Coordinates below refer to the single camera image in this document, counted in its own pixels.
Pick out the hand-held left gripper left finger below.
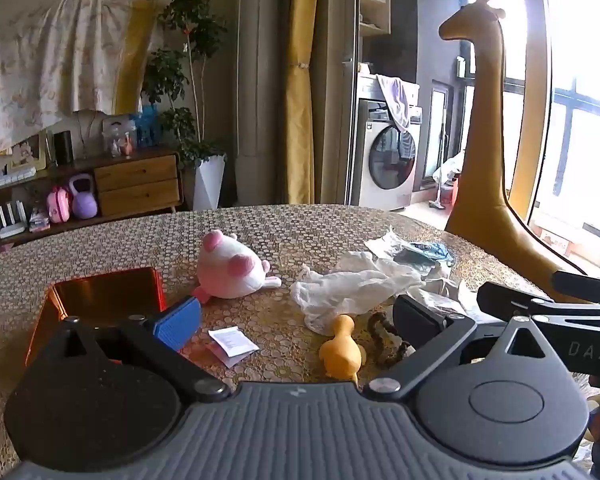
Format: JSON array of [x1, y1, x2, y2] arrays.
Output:
[[55, 296, 231, 403]]

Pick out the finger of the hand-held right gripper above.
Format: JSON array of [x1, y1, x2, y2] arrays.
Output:
[[476, 281, 600, 322], [551, 270, 600, 306]]

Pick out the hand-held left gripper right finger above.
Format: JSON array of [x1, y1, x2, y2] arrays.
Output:
[[360, 294, 556, 402]]

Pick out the blue item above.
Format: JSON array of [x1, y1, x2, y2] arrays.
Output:
[[365, 227, 456, 281]]

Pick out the red metal box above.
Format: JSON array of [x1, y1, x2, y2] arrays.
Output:
[[25, 266, 167, 366]]

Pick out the crumpled white wrapper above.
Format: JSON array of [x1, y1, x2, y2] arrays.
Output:
[[427, 262, 463, 301]]

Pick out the white paper slip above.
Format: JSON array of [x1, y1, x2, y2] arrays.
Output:
[[208, 326, 260, 368]]

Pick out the pink and white plush toy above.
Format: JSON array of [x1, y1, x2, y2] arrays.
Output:
[[192, 230, 282, 305]]

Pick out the yellow duck toy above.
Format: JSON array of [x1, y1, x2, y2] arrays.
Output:
[[319, 314, 367, 386]]

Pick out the white washing machine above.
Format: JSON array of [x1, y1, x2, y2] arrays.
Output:
[[352, 74, 423, 212]]

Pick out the wooden media cabinet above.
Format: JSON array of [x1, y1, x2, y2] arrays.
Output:
[[0, 147, 186, 256]]

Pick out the yellow giraffe statue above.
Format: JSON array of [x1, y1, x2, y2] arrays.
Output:
[[439, 0, 593, 303]]

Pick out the gold patterned tablecloth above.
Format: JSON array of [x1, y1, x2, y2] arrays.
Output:
[[0, 203, 581, 480]]

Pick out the white angular planter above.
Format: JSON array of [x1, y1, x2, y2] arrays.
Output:
[[194, 154, 227, 211]]

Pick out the purple kettlebell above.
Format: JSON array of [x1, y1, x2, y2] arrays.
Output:
[[69, 174, 99, 220]]

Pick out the white stick vacuum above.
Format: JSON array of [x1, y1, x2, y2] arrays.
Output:
[[427, 109, 452, 211]]

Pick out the pink toy case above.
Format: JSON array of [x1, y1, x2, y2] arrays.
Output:
[[46, 186, 72, 224]]

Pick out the white router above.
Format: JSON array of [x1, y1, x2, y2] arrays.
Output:
[[0, 201, 29, 239]]

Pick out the clear bag with figurine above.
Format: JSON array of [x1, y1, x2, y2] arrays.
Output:
[[102, 115, 136, 157]]

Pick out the blue toy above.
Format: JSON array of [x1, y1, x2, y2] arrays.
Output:
[[132, 105, 163, 148]]

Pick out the black speaker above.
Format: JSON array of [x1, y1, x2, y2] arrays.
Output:
[[54, 130, 74, 165]]

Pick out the white keyboard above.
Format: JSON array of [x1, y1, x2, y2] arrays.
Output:
[[0, 166, 37, 192]]

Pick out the light purple towel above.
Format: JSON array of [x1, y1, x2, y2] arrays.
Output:
[[376, 74, 412, 133]]

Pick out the yellow curtain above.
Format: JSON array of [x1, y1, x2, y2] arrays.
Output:
[[286, 0, 321, 206]]

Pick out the patterned white hanging cloth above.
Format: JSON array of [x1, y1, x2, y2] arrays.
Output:
[[0, 0, 163, 161]]

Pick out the green potted plant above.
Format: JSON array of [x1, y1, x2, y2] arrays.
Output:
[[142, 0, 228, 168]]

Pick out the brown hair tie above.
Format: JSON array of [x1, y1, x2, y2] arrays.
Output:
[[367, 311, 413, 371]]

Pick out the white photo frame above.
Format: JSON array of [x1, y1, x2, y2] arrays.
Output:
[[7, 132, 47, 172]]

